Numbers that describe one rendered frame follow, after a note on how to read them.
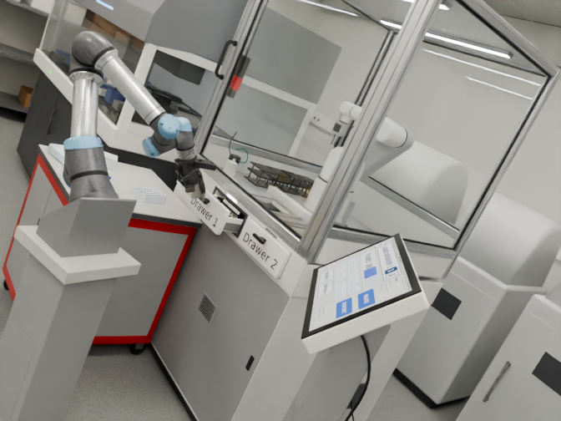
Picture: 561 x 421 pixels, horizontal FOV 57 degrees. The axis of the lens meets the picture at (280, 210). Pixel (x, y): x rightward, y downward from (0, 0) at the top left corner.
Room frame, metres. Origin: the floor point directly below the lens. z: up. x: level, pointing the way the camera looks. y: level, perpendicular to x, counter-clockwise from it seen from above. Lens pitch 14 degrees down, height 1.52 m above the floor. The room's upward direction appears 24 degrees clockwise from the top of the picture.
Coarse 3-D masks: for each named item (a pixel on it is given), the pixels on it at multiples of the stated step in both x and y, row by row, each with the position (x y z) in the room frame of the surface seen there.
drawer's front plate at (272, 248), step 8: (248, 224) 2.01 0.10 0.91; (256, 224) 1.99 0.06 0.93; (248, 232) 1.99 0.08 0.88; (256, 232) 1.96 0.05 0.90; (264, 232) 1.93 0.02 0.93; (240, 240) 2.01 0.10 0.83; (248, 240) 1.98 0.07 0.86; (256, 240) 1.95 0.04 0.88; (272, 240) 1.89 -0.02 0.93; (248, 248) 1.96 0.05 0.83; (264, 248) 1.90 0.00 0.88; (272, 248) 1.87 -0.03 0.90; (280, 248) 1.84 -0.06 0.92; (256, 256) 1.92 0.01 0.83; (264, 256) 1.89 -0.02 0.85; (272, 256) 1.86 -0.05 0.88; (280, 256) 1.83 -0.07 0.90; (288, 256) 1.82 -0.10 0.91; (264, 264) 1.88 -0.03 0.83; (272, 264) 1.85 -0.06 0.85; (280, 264) 1.82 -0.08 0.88; (272, 272) 1.83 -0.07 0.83; (280, 272) 1.82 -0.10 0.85
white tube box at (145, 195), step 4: (136, 188) 2.16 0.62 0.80; (140, 188) 2.19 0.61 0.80; (144, 188) 2.22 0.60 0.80; (148, 188) 2.24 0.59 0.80; (152, 188) 2.26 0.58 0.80; (136, 192) 2.16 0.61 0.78; (140, 192) 2.15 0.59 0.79; (144, 192) 2.16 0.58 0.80; (148, 192) 2.18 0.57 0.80; (152, 192) 2.21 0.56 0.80; (156, 192) 2.23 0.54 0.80; (160, 192) 2.25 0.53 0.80; (136, 196) 2.15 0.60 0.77; (140, 196) 2.14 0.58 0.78; (144, 196) 2.13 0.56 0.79; (148, 196) 2.14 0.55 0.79; (152, 196) 2.16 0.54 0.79; (156, 196) 2.18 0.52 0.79; (160, 196) 2.20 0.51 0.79; (164, 196) 2.23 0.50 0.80; (140, 200) 2.14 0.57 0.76; (144, 200) 2.13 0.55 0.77; (148, 200) 2.15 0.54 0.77; (152, 200) 2.17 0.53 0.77; (156, 200) 2.19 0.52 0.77; (160, 200) 2.21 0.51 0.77; (164, 200) 2.24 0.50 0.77
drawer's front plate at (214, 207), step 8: (192, 192) 2.18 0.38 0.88; (208, 192) 2.12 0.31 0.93; (192, 200) 2.16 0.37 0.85; (200, 200) 2.12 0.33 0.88; (216, 200) 2.05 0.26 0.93; (192, 208) 2.15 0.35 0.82; (200, 208) 2.11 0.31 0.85; (208, 208) 2.07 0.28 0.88; (216, 208) 2.03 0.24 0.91; (224, 208) 2.00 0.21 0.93; (200, 216) 2.09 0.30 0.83; (208, 216) 2.05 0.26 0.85; (216, 216) 2.01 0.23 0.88; (224, 216) 1.98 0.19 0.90; (208, 224) 2.04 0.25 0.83; (216, 224) 2.00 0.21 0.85; (224, 224) 1.99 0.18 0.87; (216, 232) 1.98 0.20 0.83
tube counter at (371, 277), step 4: (368, 264) 1.48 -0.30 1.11; (372, 264) 1.46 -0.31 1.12; (376, 264) 1.45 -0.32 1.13; (364, 268) 1.46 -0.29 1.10; (368, 268) 1.44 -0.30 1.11; (372, 268) 1.43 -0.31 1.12; (376, 268) 1.41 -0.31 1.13; (364, 272) 1.42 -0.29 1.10; (368, 272) 1.41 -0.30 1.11; (372, 272) 1.39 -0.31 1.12; (376, 272) 1.38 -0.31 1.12; (364, 276) 1.39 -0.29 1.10; (368, 276) 1.37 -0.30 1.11; (372, 276) 1.36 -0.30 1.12; (376, 276) 1.35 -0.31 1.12; (364, 280) 1.36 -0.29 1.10; (368, 280) 1.35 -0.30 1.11; (372, 280) 1.33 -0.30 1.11; (376, 280) 1.32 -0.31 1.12; (364, 284) 1.33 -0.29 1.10; (368, 284) 1.32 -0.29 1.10; (372, 284) 1.30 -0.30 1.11; (364, 288) 1.30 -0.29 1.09
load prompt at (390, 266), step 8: (384, 248) 1.56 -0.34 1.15; (392, 248) 1.53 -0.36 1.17; (384, 256) 1.48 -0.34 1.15; (392, 256) 1.45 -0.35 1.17; (384, 264) 1.42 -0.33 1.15; (392, 264) 1.39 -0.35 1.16; (384, 272) 1.35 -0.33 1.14; (392, 272) 1.33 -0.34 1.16; (400, 272) 1.31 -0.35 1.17; (384, 280) 1.30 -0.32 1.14
